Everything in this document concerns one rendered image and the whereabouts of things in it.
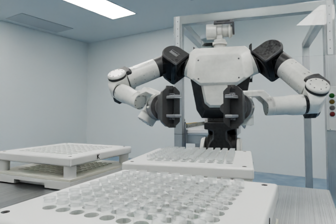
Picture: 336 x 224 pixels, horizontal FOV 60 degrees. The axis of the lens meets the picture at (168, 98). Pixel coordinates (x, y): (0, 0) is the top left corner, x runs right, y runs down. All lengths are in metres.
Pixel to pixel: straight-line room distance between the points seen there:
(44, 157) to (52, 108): 6.59
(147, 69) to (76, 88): 6.50
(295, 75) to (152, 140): 5.52
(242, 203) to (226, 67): 0.92
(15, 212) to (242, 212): 0.22
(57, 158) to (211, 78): 0.73
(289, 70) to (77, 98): 6.86
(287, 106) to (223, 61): 0.32
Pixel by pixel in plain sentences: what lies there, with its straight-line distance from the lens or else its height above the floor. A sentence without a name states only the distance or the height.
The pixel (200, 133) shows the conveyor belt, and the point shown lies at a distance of 2.11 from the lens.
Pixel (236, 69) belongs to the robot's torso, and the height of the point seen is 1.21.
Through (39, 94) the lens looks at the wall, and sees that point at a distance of 7.13.
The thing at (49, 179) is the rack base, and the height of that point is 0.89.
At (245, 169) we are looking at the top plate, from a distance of 0.53.
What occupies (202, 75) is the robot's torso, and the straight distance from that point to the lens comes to 1.22.
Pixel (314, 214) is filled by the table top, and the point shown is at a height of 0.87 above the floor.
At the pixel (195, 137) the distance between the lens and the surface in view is 2.15.
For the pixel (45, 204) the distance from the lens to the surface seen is 0.33.
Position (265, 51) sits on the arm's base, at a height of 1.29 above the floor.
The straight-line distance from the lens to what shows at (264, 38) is 2.04.
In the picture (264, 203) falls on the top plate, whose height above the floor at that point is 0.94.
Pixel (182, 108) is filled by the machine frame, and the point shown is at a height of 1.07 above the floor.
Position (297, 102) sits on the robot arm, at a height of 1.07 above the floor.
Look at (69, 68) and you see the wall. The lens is 7.65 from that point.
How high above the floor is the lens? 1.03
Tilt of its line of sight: 3 degrees up
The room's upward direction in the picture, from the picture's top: straight up
